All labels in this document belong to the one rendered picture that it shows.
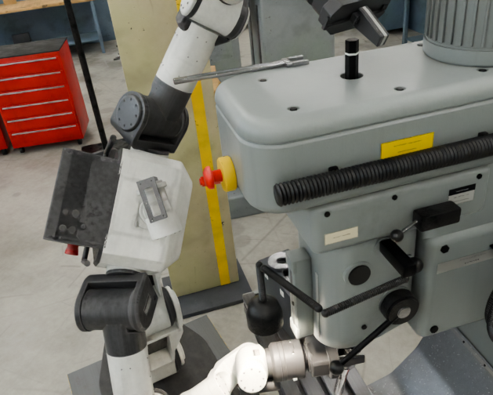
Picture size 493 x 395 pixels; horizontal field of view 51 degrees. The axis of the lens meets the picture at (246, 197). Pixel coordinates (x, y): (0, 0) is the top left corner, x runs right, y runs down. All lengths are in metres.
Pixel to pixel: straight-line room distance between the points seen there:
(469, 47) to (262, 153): 0.38
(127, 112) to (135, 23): 1.39
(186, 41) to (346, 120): 0.49
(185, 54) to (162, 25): 1.40
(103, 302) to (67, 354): 2.07
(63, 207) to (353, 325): 0.64
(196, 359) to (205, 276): 1.12
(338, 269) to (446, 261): 0.21
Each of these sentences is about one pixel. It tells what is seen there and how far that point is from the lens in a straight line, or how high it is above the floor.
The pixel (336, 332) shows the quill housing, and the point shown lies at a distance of 1.07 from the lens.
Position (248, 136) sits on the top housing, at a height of 1.87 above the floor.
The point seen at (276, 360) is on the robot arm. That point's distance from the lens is 1.20.
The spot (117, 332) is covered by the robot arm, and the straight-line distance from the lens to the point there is 1.16.
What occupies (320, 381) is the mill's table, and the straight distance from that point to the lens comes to 1.63.
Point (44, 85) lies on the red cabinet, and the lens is 5.48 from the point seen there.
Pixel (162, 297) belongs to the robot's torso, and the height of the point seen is 1.10.
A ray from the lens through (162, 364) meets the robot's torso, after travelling 1.95.
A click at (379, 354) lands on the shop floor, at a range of 2.91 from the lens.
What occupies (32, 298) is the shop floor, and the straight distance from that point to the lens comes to 3.69.
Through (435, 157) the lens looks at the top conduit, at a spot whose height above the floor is 1.80.
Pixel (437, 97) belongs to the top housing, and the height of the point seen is 1.88.
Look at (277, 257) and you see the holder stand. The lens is 1.69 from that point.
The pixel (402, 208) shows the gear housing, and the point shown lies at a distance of 0.90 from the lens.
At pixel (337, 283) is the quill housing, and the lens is 0.98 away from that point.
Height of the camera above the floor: 2.18
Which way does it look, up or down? 31 degrees down
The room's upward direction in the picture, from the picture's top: 6 degrees counter-clockwise
